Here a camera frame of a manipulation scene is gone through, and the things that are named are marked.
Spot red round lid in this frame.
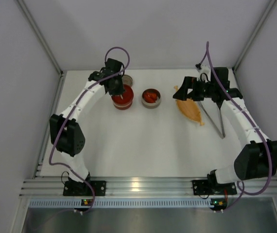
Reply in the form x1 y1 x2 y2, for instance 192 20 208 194
111 84 134 105

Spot red octopus sausage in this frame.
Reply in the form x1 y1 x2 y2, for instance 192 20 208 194
145 91 157 101

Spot metal tongs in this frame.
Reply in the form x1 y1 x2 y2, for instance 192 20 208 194
198 99 225 139

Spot red sausage piece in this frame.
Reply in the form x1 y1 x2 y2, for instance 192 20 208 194
143 95 156 103

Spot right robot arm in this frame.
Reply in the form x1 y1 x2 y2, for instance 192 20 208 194
173 66 277 196

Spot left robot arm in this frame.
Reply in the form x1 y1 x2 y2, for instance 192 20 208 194
49 58 126 189

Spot brown round lid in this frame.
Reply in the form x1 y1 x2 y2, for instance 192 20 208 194
122 74 134 87

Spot woven bamboo boat tray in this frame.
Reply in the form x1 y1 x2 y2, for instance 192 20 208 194
173 84 206 127

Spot red-banded steel container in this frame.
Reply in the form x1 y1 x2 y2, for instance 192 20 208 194
113 100 133 110

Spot brown-banded steel container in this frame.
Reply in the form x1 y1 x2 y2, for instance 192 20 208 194
141 88 161 109

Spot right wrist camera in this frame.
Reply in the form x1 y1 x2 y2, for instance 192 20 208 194
195 63 211 82

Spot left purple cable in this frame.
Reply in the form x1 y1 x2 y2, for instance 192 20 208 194
49 46 131 214

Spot purple cable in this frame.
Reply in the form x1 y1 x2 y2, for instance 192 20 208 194
199 41 274 213
49 46 131 214

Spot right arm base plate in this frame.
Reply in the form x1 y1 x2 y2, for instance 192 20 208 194
191 180 237 196

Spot left frame post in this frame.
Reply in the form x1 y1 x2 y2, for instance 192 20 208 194
15 0 64 76

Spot frame post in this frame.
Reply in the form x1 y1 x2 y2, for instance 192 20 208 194
15 0 64 76
232 0 277 73

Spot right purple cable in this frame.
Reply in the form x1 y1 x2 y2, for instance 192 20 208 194
199 41 274 213

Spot aluminium mounting rail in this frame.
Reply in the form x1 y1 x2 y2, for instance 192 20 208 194
18 176 277 198

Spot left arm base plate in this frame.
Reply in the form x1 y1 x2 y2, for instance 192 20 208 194
63 180 106 197

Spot right frame post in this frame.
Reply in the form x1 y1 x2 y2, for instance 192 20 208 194
232 0 277 73

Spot slotted cable duct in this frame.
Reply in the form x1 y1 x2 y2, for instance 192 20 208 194
28 198 275 209

